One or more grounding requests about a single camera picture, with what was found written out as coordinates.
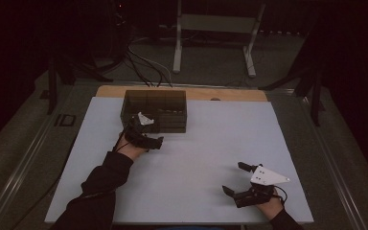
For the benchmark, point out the white metal stand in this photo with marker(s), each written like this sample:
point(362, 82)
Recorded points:
point(217, 23)

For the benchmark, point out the dark translucent drawer box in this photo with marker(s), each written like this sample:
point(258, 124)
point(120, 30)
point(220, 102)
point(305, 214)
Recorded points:
point(169, 102)

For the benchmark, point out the small pale pieces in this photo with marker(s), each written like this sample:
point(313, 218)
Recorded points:
point(171, 111)

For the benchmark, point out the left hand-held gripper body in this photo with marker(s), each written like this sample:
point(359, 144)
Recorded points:
point(137, 134)

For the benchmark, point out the metal floor rail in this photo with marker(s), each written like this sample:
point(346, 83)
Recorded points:
point(332, 166)
point(22, 174)

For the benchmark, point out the person's right hand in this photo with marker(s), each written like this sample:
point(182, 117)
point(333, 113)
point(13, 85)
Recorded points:
point(271, 210)

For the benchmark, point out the dark translucent drawer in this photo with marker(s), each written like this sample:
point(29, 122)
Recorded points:
point(172, 130)

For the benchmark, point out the person's left hand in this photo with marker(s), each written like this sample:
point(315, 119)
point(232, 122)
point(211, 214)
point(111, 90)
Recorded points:
point(129, 150)

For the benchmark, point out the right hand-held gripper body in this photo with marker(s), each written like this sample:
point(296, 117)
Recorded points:
point(265, 176)

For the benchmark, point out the black metal stand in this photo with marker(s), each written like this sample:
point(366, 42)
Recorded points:
point(51, 89)
point(315, 102)

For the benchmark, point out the dark equipment rack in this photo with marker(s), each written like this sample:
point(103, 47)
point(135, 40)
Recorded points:
point(115, 28)

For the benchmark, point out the wooden board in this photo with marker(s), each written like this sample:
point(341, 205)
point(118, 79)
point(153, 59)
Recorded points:
point(230, 95)

